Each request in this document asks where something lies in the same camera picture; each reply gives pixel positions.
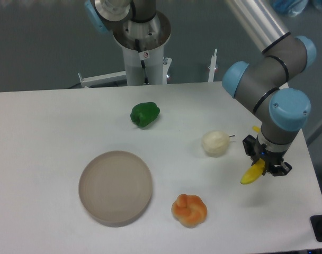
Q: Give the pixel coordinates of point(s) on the orange knotted bread roll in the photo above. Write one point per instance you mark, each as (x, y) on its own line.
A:
(189, 210)

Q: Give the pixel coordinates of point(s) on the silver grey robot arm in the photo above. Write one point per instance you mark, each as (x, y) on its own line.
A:
(282, 111)

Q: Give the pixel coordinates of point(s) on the white toy pear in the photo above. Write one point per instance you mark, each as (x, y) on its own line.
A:
(215, 143)

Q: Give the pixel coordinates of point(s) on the white metal bracket right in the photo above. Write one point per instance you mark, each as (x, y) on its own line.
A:
(213, 66)

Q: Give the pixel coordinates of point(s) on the green toy bell pepper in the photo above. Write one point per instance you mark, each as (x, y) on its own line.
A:
(145, 113)

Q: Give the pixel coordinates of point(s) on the beige round plate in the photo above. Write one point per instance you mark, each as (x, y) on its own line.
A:
(115, 188)

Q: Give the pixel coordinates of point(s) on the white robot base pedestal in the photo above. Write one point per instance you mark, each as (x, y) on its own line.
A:
(142, 46)

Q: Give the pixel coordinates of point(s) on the white metal bracket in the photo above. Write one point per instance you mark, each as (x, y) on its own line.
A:
(213, 66)
(101, 79)

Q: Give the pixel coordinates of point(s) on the white metal bracket left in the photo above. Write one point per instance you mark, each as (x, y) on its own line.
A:
(101, 79)

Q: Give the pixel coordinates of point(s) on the yellow toy banana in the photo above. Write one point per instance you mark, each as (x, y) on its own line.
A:
(254, 172)

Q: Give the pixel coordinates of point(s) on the blue plastic bag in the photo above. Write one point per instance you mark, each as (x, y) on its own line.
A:
(290, 8)

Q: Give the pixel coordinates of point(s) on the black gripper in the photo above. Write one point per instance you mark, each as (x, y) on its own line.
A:
(272, 154)

